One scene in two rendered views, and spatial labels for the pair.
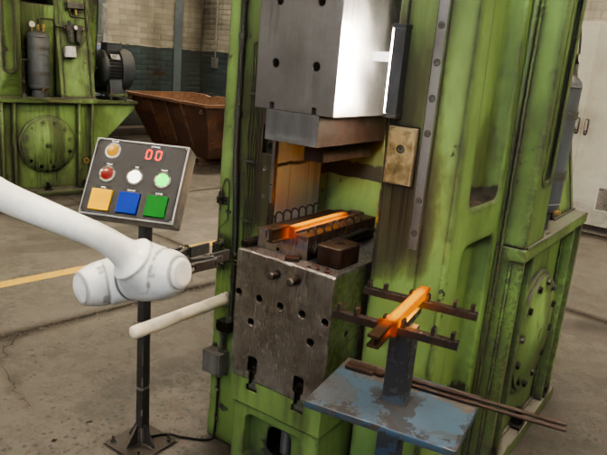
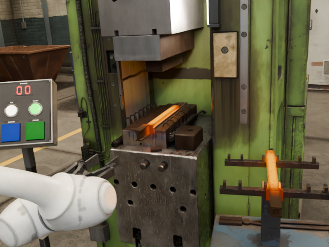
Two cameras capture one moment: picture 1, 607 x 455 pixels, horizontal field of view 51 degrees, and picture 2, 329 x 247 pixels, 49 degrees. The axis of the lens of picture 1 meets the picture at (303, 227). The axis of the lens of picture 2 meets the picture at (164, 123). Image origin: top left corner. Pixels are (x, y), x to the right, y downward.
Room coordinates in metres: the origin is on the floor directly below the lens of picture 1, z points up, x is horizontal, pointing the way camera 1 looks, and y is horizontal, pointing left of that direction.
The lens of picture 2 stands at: (0.54, 0.26, 1.45)
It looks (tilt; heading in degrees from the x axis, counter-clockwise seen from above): 17 degrees down; 349
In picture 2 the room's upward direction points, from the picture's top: 4 degrees counter-clockwise
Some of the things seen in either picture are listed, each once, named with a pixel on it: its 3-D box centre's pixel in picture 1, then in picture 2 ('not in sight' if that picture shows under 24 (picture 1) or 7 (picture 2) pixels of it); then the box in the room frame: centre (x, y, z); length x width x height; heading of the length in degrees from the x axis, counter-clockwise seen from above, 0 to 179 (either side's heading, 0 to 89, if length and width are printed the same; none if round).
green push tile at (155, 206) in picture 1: (156, 207); (35, 131); (2.06, 0.50, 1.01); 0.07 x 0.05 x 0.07; 80
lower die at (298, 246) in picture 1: (319, 229); (162, 121); (2.13, -0.05, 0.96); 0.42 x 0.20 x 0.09; 145
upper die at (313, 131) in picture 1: (328, 125); (157, 42); (2.13, -0.05, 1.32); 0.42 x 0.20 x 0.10; 145
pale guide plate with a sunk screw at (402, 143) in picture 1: (400, 155); (225, 55); (1.88, -0.27, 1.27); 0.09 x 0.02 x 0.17; 55
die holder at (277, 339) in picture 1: (326, 304); (177, 174); (2.10, -0.11, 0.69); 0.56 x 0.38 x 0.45; 145
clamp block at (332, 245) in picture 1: (339, 253); (189, 137); (1.90, -0.12, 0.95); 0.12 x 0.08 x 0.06; 145
